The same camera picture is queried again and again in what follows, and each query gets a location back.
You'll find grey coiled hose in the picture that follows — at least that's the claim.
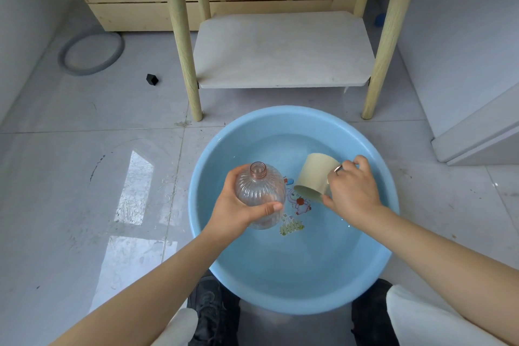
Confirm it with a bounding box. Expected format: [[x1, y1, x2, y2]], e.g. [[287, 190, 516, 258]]
[[58, 28, 125, 76]]

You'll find white cabinet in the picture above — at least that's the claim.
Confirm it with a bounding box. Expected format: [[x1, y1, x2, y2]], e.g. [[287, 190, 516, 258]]
[[395, 0, 519, 167]]

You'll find person's white left trouser leg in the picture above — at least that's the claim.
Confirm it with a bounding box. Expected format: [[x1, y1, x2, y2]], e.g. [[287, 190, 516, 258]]
[[152, 308, 199, 346]]

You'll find person's black right shoe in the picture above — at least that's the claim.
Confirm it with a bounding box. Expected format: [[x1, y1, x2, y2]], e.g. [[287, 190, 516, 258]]
[[351, 279, 400, 346]]

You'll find person's right hand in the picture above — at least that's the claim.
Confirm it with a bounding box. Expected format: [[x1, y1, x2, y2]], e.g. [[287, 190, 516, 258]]
[[322, 155, 385, 230]]

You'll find person's white trouser leg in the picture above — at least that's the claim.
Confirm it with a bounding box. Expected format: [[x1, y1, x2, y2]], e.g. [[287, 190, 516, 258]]
[[386, 285, 511, 346], [152, 308, 199, 346]]

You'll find person's white right trouser leg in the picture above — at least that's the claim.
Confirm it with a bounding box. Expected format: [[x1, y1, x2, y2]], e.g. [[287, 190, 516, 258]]
[[386, 285, 511, 346]]

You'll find person's right forearm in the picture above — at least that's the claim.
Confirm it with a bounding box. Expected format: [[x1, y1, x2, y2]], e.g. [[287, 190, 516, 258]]
[[349, 205, 519, 346]]

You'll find person's black left shoe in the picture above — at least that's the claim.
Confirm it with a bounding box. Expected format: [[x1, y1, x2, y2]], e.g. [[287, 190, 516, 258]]
[[187, 277, 240, 346]]

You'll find clear plastic bottle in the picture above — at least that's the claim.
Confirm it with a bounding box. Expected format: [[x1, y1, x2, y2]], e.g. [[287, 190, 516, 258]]
[[235, 162, 286, 230]]

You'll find white table with wooden legs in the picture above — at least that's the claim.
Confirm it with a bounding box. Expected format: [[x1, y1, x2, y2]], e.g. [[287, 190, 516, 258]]
[[42, 0, 519, 122]]

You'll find beige cup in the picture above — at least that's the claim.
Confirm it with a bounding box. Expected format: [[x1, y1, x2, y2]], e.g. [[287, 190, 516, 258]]
[[294, 153, 342, 203]]

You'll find person's left forearm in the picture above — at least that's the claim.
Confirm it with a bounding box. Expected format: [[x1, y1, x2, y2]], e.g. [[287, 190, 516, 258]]
[[51, 230, 229, 346]]

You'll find light blue plastic basin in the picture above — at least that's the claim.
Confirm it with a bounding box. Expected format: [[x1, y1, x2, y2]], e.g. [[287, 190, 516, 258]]
[[188, 105, 401, 315]]

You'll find person's black shoe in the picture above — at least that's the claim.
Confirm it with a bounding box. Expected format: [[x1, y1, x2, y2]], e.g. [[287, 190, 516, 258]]
[[351, 279, 400, 346], [187, 277, 240, 346]]

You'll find person's left hand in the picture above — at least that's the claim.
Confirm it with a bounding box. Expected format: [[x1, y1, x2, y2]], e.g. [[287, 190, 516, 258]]
[[201, 164, 284, 247]]

